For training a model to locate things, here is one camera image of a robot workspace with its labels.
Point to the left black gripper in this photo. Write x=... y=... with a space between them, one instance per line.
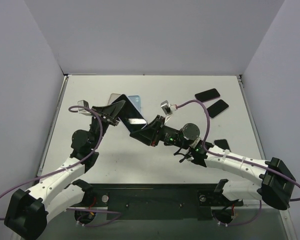
x=105 y=118

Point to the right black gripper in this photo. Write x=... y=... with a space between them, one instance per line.
x=156 y=132

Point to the beige phone case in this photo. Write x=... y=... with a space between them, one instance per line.
x=112 y=98

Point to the light blue phone case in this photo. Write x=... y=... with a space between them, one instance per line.
x=134 y=103

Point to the purple phone from blue case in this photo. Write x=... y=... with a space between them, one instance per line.
x=207 y=95

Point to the black phone from beige case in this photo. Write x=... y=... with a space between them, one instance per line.
x=217 y=108

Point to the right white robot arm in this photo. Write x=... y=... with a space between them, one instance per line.
x=267 y=181

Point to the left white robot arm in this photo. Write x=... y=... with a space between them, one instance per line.
x=27 y=213

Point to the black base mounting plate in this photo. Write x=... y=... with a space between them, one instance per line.
x=158 y=201

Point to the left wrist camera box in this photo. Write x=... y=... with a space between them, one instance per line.
x=84 y=108

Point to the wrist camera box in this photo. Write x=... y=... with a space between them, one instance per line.
x=84 y=108
x=168 y=110

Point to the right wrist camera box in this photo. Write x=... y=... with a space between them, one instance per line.
x=168 y=110

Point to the aluminium frame rail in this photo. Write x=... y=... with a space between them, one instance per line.
x=123 y=160

